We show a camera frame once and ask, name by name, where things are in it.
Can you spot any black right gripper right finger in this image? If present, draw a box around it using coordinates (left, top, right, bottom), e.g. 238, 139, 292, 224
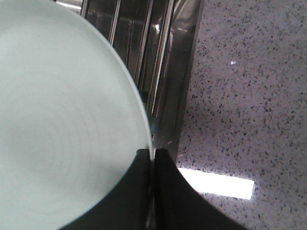
154, 149, 245, 230

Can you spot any light green round plate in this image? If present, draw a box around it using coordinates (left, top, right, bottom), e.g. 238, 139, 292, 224
0, 0, 153, 230

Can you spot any teal roll-up drying rack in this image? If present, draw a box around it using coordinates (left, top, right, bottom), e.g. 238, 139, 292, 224
54, 0, 178, 120

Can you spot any stainless steel sink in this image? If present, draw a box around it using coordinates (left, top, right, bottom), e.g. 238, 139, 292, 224
52, 0, 204, 166

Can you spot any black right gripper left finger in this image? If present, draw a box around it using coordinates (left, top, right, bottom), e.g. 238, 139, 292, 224
62, 149, 151, 230

